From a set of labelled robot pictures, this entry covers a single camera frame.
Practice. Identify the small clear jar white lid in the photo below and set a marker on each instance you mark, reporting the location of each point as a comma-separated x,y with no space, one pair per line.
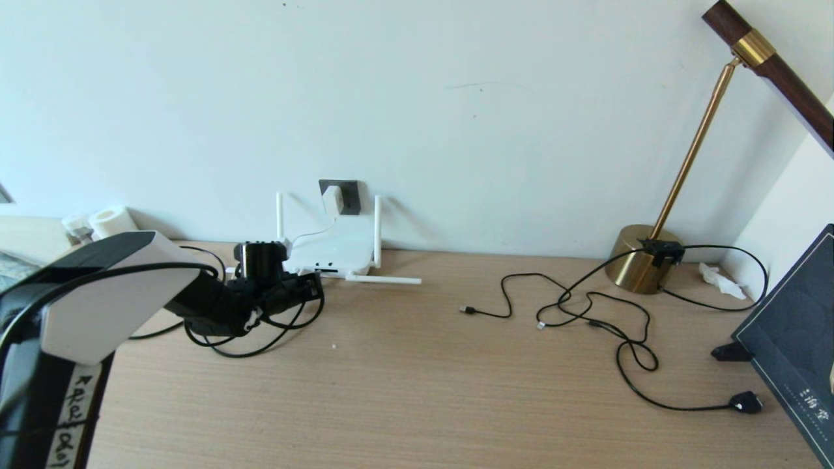
76,226

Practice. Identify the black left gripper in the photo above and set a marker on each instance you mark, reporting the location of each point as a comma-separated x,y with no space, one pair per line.
288,294

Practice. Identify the black junction box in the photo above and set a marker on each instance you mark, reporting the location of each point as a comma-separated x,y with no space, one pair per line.
661,250

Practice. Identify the white router with four antennas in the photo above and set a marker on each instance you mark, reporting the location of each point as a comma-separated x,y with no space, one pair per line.
332,247

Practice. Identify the grey patterned cloth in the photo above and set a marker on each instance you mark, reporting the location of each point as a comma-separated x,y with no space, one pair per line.
10,267

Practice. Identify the white square power adapter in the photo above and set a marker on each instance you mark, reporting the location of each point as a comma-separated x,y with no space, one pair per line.
333,198

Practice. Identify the grey wall socket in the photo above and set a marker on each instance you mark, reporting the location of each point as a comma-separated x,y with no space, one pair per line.
353,194

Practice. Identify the crumpled white tissue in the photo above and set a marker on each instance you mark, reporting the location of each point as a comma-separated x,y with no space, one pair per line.
717,277

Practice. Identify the white toilet paper roll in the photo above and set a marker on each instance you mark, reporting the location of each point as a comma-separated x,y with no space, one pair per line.
113,220

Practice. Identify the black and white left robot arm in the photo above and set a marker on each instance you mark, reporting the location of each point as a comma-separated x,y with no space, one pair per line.
104,306

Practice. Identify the dark blue framed board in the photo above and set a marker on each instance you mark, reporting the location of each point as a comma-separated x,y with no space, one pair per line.
791,332

